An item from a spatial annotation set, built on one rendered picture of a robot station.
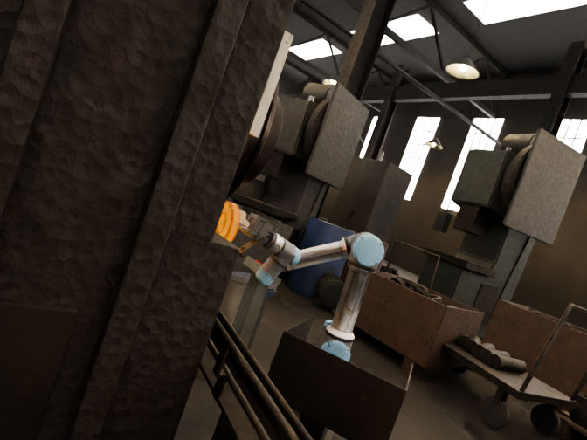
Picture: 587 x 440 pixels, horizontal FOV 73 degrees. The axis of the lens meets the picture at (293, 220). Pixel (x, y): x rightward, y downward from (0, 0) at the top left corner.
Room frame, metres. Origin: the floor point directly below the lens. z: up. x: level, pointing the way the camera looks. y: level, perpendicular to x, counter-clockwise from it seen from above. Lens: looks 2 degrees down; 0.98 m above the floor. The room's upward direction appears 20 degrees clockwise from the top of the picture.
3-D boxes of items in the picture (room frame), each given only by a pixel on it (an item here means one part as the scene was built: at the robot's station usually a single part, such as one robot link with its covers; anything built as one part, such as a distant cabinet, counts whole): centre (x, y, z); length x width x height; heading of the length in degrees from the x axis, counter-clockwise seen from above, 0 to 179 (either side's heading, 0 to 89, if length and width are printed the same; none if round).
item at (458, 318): (3.59, -1.28, 0.33); 0.93 x 0.73 x 0.66; 41
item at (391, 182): (6.37, -1.01, 1.00); 0.80 x 0.63 x 2.00; 39
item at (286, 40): (0.78, 0.18, 1.15); 0.26 x 0.02 x 0.18; 34
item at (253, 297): (2.10, 0.06, 0.31); 0.24 x 0.16 x 0.62; 34
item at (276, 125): (1.18, 0.20, 1.11); 0.28 x 0.06 x 0.28; 34
